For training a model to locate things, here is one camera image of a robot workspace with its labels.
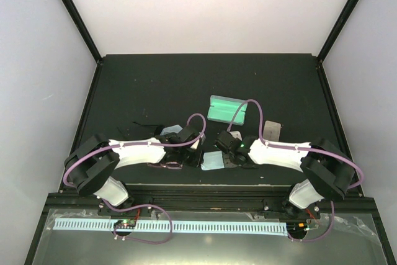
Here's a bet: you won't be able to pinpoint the grey fuzzy glasses case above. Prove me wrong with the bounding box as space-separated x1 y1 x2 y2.
262 120 282 142

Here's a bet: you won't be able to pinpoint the light blue cleaning cloth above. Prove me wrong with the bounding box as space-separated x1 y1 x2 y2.
201 151 225 171

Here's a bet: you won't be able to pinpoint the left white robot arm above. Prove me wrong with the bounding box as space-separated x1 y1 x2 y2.
63 125 205 215

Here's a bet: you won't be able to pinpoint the blue fuzzy glasses case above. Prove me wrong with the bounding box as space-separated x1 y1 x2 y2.
207 95 248 126

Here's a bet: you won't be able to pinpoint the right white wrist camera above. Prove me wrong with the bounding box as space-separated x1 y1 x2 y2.
230 131 243 140

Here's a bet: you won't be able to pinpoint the left black frame post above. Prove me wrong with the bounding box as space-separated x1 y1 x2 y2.
61 0 102 63

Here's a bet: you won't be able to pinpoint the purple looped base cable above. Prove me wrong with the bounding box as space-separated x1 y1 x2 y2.
102 199 177 243

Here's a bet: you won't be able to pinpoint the right black frame post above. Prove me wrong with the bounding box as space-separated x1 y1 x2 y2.
317 0 360 63

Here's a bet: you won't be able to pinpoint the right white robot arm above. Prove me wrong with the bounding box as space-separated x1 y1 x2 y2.
215 131 355 217

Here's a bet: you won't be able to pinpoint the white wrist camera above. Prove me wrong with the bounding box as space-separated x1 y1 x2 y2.
190 135 206 150
230 131 243 140

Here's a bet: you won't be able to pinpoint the black frame post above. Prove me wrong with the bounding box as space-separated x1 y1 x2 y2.
61 0 102 63
317 0 360 63

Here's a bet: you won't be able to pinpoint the white slotted cable duct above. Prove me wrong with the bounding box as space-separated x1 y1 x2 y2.
53 218 288 236

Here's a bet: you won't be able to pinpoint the pink framed sunglasses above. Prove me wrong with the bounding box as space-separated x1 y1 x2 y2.
147 162 183 170

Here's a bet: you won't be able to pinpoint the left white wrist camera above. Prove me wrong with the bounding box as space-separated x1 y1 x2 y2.
190 135 206 150

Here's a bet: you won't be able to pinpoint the right small circuit board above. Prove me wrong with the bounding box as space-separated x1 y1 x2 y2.
287 222 311 233

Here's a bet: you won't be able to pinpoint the left green circuit board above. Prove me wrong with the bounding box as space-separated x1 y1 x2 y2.
114 219 136 230

